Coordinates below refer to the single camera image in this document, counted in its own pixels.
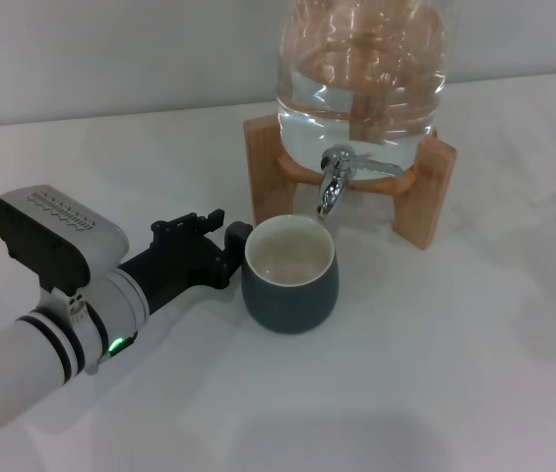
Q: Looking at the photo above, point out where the chrome dispenser faucet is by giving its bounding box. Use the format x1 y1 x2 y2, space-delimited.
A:
315 143 405 218

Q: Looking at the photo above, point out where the clear glass water dispenser jar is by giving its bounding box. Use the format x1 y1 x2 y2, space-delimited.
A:
276 0 457 179

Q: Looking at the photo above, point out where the dark mug with white interior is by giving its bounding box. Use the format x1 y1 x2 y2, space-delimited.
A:
227 213 340 336

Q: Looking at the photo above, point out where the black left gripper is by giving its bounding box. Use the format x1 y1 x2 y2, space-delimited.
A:
117 207 242 317

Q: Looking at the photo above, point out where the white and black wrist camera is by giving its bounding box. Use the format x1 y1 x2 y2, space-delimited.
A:
0 184 129 296

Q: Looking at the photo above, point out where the light wooden dispenser stand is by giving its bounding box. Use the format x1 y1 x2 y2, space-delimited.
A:
242 115 458 252

